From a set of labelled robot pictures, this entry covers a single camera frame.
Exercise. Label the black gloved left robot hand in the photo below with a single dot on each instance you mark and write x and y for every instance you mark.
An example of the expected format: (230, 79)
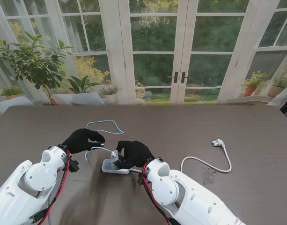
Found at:
(83, 140)

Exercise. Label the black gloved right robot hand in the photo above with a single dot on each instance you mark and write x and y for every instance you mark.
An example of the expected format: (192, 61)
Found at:
(134, 153)

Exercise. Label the grey charger adapter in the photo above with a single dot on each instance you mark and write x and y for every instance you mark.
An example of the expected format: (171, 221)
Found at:
(116, 159)

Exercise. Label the white power strip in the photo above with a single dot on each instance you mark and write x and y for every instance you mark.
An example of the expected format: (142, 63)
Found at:
(110, 167)

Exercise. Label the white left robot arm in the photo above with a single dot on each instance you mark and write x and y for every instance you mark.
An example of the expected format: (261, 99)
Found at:
(28, 185)

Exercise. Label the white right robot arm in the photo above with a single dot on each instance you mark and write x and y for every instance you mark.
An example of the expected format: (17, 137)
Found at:
(187, 197)

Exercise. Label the printed garden window backdrop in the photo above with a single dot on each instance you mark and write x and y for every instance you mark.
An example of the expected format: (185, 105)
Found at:
(155, 35)

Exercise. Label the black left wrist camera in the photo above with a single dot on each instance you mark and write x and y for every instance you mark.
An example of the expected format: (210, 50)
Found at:
(74, 166)

